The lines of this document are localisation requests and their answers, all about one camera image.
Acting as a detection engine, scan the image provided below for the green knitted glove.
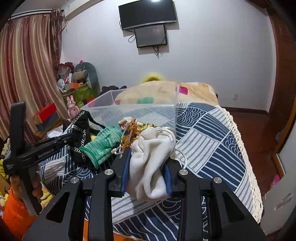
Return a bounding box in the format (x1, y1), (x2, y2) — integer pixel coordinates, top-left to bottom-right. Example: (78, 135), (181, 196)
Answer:
(79, 126), (122, 169)

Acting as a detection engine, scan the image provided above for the white fleece drawstring pouch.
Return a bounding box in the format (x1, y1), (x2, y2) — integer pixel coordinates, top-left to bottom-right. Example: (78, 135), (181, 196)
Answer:
(127, 127), (177, 202)

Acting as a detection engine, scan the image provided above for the black chain strap bag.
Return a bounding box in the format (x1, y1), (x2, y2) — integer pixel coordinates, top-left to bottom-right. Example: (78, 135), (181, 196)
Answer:
(65, 110), (106, 166)

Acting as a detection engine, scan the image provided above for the left hand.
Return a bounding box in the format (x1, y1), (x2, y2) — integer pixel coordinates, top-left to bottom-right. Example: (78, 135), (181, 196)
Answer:
(9, 166), (44, 202)

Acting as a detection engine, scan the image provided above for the blue white patterned cloth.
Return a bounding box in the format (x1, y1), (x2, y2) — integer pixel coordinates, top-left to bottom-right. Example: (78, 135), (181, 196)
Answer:
(36, 101), (265, 241)

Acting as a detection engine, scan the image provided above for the red box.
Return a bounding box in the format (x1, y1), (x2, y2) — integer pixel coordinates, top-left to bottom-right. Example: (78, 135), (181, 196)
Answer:
(33, 103), (57, 125)

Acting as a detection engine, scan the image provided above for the orange jacket sleeve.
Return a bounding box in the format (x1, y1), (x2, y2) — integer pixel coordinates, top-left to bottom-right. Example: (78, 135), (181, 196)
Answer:
(3, 188), (37, 240)

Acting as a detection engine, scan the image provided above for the clear plastic storage bin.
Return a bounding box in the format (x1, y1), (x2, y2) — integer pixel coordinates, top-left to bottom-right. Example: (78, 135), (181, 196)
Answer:
(82, 89), (177, 129)

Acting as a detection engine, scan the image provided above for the pink bunny figurine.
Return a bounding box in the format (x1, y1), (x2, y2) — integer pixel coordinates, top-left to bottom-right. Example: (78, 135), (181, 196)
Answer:
(67, 95), (80, 120)

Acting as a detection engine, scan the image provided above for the dark purple garment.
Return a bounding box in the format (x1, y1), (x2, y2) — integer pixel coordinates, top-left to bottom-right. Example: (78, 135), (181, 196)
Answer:
(99, 85), (127, 96)

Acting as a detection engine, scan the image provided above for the beige plush blanket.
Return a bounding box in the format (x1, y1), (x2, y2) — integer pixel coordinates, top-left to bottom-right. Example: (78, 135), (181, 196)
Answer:
(115, 81), (219, 106)

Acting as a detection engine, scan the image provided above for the green cardboard box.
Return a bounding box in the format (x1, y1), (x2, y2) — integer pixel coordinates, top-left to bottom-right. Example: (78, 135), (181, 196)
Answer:
(62, 84), (97, 107)

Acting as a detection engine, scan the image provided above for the grey plush toy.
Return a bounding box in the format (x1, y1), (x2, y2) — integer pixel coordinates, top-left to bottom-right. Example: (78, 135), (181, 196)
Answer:
(74, 62), (100, 97)

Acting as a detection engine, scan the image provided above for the yellow fuzzy headboard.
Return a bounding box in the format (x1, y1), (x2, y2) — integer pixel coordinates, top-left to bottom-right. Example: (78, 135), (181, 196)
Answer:
(142, 73), (164, 83)

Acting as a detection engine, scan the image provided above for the striped red beige curtain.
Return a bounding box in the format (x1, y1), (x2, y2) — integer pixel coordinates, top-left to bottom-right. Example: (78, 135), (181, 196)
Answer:
(1, 8), (67, 142)

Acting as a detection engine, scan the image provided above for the orange braided cord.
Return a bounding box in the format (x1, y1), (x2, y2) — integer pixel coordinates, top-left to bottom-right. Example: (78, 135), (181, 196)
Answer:
(119, 119), (141, 153)

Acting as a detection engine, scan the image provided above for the small black wall monitor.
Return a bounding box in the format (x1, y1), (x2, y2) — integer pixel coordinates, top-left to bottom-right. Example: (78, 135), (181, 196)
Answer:
(134, 25), (167, 48)

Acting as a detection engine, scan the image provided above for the large black wall television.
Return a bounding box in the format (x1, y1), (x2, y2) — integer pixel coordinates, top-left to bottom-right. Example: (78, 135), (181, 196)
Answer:
(118, 0), (177, 30)

